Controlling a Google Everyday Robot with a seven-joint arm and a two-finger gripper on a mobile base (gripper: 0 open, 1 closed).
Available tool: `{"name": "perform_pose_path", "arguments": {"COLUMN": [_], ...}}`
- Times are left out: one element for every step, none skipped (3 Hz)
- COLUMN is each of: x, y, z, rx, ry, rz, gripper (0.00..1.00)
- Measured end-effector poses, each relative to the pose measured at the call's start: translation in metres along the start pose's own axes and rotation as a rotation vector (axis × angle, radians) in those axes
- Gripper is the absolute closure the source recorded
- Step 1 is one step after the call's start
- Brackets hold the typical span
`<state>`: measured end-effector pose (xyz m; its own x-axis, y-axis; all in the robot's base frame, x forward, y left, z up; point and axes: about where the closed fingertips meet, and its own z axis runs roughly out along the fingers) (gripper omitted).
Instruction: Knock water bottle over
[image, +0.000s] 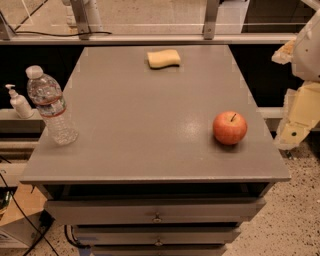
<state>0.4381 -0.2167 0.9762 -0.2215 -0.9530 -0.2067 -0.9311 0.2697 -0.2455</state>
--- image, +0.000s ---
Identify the yellow sponge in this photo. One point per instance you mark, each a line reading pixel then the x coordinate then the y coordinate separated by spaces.
pixel 163 58

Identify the grey metal shelf rail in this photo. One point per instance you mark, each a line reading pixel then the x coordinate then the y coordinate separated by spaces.
pixel 104 39

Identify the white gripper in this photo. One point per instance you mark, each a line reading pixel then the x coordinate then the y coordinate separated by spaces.
pixel 310 53

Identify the right metal bracket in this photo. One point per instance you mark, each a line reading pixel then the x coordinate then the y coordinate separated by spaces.
pixel 211 12

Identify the white pump dispenser bottle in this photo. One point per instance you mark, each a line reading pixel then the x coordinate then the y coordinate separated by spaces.
pixel 19 103

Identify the left metal bracket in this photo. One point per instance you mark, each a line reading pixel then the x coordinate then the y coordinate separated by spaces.
pixel 79 12

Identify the red apple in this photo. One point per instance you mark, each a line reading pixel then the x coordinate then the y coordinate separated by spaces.
pixel 229 127

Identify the middle grey drawer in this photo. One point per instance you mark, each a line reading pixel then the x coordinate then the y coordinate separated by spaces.
pixel 156 235

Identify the top grey drawer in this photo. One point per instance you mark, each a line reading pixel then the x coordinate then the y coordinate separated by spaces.
pixel 103 212

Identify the metal bracket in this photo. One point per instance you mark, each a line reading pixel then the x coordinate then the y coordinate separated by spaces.
pixel 79 12
pixel 211 12

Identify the grey drawer cabinet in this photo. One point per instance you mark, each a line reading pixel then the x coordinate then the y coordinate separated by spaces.
pixel 147 134

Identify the bottom grey drawer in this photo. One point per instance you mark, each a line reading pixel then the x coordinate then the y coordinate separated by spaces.
pixel 165 250

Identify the grey drawer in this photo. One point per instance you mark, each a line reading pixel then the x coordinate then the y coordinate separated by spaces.
pixel 165 250
pixel 156 235
pixel 103 212

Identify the clear plastic water bottle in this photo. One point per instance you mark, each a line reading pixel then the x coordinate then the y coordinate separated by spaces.
pixel 47 96

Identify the cardboard box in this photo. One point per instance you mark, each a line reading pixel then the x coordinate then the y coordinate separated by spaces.
pixel 20 222

